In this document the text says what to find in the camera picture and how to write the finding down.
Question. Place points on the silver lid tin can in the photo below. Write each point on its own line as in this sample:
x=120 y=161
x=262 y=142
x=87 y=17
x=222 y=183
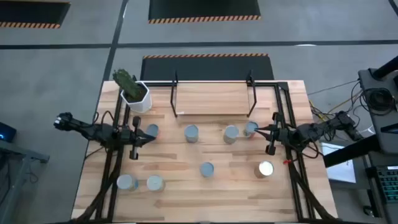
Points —
x=231 y=132
x=155 y=182

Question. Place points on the green cactus plant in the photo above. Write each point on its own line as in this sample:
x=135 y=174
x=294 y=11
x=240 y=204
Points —
x=127 y=84

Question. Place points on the white paper sheet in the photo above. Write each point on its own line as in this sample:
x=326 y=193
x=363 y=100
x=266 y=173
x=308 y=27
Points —
x=342 y=171

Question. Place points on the black hazard-striped floor mat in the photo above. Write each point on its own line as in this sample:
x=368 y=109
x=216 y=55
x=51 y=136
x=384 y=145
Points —
x=203 y=9
x=31 y=11
x=205 y=67

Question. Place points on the tomatoes tin can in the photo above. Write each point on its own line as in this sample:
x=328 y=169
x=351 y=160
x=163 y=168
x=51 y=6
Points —
x=126 y=182

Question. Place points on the mixed fruit tin can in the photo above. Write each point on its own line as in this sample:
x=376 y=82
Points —
x=250 y=127

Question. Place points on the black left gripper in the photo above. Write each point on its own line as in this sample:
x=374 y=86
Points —
x=129 y=137

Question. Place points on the black backlit keyboard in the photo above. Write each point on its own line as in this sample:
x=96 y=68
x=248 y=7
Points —
x=388 y=183

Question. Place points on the peaches tin can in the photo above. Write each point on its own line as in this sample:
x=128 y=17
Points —
x=191 y=132

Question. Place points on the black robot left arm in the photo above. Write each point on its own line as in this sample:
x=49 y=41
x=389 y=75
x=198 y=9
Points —
x=93 y=132

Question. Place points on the small red tag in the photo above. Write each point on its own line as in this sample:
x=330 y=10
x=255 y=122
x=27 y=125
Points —
x=287 y=161

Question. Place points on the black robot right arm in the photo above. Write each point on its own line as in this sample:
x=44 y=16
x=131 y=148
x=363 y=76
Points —
x=317 y=130

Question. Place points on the short carrots tin can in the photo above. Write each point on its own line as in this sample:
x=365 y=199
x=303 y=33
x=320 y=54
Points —
x=206 y=169

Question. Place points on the orange pineapple tin can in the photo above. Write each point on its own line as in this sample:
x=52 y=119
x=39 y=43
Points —
x=265 y=168

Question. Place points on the blue and orange tin can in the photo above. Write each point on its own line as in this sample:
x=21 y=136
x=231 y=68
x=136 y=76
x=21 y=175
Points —
x=151 y=130

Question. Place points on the white plant pot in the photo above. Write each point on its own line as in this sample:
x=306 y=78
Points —
x=141 y=105

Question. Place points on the grey operator workstation desk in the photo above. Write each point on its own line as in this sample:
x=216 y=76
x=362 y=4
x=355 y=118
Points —
x=385 y=143

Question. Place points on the wooden shelf black metal frame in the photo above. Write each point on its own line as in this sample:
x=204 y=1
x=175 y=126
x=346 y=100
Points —
x=213 y=98

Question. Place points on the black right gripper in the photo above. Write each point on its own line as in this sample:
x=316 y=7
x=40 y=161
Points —
x=284 y=135

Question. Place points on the black device blue light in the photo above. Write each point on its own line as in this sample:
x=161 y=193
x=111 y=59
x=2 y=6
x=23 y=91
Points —
x=6 y=130

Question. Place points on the grey side table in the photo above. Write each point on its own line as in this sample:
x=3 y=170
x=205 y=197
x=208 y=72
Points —
x=18 y=152

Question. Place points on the black aluminium table frame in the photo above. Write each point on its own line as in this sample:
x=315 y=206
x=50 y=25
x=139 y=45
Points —
x=282 y=86

